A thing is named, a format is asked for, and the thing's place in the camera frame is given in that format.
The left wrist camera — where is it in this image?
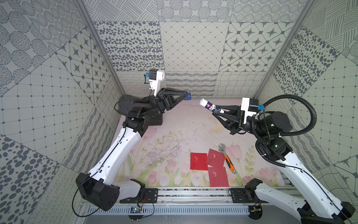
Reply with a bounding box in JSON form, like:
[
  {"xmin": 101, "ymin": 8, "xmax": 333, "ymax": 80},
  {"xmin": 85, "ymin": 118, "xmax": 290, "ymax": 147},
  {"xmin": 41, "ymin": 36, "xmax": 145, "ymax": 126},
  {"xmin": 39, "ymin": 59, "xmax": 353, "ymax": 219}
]
[{"xmin": 145, "ymin": 69, "xmax": 165, "ymax": 96}]

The aluminium mounting rail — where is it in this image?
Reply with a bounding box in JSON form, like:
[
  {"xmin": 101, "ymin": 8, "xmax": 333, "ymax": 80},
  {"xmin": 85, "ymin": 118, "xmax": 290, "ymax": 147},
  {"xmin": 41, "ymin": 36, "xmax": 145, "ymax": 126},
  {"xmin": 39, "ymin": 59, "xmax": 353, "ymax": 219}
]
[{"xmin": 79, "ymin": 186, "xmax": 310, "ymax": 206}]

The right circuit board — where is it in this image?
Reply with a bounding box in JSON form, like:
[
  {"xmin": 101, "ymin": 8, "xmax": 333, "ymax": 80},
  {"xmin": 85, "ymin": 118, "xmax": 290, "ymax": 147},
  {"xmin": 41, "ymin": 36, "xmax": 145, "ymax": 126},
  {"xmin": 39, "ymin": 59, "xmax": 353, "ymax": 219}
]
[{"xmin": 249, "ymin": 205, "xmax": 263, "ymax": 220}]

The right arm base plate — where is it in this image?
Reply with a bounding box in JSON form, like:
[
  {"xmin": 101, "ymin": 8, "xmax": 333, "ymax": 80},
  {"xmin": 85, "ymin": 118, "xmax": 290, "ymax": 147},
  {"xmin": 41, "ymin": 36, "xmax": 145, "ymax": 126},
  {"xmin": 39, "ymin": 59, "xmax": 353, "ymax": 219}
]
[{"xmin": 227, "ymin": 188, "xmax": 267, "ymax": 203}]

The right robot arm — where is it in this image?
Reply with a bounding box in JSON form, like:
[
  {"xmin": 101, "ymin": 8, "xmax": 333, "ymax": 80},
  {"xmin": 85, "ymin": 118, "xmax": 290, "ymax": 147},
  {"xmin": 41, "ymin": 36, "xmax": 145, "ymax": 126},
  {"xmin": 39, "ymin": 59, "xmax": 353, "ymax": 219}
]
[{"xmin": 210, "ymin": 98, "xmax": 356, "ymax": 224}]

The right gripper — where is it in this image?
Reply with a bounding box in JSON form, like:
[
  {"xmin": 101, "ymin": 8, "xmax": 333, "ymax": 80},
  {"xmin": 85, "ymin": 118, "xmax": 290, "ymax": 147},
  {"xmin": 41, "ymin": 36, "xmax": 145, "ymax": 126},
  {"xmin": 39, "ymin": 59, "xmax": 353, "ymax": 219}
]
[{"xmin": 213, "ymin": 104, "xmax": 270, "ymax": 140}]

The blue glue stick cap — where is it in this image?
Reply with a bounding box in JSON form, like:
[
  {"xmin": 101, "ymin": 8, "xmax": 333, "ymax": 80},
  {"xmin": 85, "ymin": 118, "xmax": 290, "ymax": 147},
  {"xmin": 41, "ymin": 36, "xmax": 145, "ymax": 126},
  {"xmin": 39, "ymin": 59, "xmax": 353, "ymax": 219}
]
[{"xmin": 185, "ymin": 92, "xmax": 192, "ymax": 100}]

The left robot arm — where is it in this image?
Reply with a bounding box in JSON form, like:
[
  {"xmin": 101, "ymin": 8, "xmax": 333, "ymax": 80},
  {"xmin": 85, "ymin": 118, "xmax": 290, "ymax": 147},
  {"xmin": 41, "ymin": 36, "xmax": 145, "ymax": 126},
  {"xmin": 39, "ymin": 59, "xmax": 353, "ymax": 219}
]
[{"xmin": 76, "ymin": 87, "xmax": 191, "ymax": 211}]

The orange adjustable wrench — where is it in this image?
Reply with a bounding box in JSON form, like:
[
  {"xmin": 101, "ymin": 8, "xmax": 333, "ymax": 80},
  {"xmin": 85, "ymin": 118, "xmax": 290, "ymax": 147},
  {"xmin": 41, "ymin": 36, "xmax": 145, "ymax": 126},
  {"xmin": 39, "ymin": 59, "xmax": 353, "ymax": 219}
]
[{"xmin": 219, "ymin": 143, "xmax": 236, "ymax": 174}]

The black plastic case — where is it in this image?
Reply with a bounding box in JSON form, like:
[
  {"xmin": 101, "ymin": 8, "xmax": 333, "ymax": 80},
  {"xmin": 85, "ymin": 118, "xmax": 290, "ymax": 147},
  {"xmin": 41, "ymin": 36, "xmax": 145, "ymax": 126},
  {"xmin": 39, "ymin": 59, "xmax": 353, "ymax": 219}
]
[{"xmin": 140, "ymin": 108, "xmax": 163, "ymax": 126}]

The circuit board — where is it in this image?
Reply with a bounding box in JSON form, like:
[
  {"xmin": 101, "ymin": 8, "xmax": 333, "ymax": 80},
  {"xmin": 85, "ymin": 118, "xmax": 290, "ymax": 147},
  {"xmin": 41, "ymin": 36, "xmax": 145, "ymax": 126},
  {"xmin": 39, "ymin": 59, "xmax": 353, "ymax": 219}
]
[
  {"xmin": 249, "ymin": 205, "xmax": 263, "ymax": 220},
  {"xmin": 128, "ymin": 206, "xmax": 143, "ymax": 221}
]

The left circuit board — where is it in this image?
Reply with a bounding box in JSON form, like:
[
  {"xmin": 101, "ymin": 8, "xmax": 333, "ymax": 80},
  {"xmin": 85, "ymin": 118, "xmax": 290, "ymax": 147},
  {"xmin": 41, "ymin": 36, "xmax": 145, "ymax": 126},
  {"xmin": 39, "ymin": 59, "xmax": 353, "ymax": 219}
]
[{"xmin": 128, "ymin": 206, "xmax": 143, "ymax": 221}]

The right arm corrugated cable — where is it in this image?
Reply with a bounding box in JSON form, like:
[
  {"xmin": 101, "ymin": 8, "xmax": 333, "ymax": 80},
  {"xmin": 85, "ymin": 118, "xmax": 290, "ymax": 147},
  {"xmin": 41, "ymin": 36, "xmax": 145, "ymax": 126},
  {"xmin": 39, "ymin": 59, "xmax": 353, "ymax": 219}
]
[{"xmin": 251, "ymin": 94, "xmax": 318, "ymax": 168}]

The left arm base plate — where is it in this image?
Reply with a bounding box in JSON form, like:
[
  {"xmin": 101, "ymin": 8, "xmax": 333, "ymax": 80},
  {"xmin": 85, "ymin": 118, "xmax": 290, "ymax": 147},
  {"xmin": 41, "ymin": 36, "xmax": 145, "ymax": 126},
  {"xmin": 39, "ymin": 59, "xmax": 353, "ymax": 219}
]
[{"xmin": 119, "ymin": 188, "xmax": 158, "ymax": 203}]

